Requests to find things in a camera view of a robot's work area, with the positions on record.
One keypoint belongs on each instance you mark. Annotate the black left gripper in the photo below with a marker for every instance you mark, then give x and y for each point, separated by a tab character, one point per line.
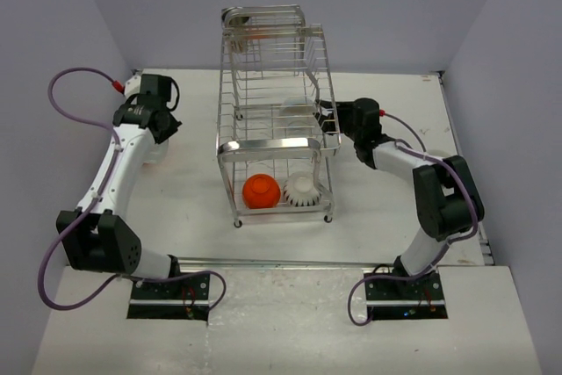
171	129

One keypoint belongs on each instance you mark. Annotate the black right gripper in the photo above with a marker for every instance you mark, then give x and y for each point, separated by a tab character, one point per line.
343	109

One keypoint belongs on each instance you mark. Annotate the cream flower pattern bowl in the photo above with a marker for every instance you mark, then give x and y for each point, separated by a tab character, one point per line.
439	154

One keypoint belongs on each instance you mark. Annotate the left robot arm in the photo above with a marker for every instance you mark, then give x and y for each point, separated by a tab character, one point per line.
97	237

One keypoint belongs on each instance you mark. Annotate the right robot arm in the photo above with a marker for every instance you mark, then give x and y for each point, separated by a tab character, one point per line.
447	202

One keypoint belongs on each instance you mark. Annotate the stainless steel dish rack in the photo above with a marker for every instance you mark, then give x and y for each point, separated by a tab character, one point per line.
286	58

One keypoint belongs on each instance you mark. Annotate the black and white striped bowl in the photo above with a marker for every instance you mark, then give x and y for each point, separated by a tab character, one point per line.
299	190

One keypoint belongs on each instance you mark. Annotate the orange bowl lower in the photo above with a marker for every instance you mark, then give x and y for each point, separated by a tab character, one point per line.
261	191

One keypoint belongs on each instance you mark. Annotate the metal cutlery holder cup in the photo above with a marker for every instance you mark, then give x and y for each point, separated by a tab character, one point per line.
236	43

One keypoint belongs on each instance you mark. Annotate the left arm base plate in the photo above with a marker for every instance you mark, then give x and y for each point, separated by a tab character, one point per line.
187	300

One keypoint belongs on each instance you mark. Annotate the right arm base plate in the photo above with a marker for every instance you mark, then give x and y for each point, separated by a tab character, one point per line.
422	299

